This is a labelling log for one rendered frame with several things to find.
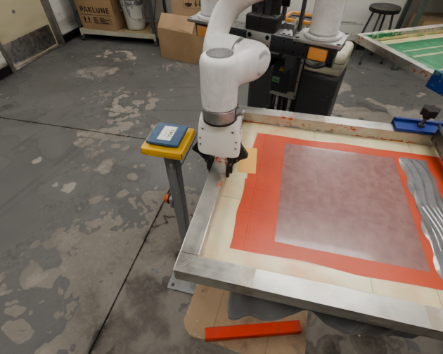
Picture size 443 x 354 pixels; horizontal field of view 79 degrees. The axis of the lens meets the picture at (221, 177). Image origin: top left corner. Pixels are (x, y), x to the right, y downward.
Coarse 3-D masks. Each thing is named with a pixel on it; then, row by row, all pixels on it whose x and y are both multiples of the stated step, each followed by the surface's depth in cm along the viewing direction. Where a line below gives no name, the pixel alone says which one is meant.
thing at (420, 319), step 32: (320, 128) 83; (352, 128) 80; (384, 128) 79; (224, 160) 69; (192, 224) 55; (192, 256) 50; (224, 288) 49; (256, 288) 46; (288, 288) 46; (320, 288) 46; (384, 320) 43; (416, 320) 42
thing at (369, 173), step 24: (264, 144) 79; (288, 144) 79; (312, 144) 79; (336, 144) 79; (264, 168) 72; (288, 168) 72; (312, 168) 72; (336, 168) 72; (360, 168) 72; (384, 168) 72; (432, 168) 72; (336, 192) 66; (360, 192) 66; (384, 192) 66; (408, 192) 66
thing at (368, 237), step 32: (256, 192) 66; (288, 192) 66; (320, 192) 66; (256, 224) 59; (288, 224) 59; (320, 224) 59; (352, 224) 59; (384, 224) 59; (416, 224) 59; (288, 256) 54; (320, 256) 54; (352, 256) 54; (384, 256) 54; (416, 256) 54
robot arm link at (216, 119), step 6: (204, 114) 55; (210, 114) 54; (216, 114) 53; (222, 114) 53; (228, 114) 54; (234, 114) 55; (240, 114) 56; (210, 120) 55; (216, 120) 54; (222, 120) 54; (228, 120) 55
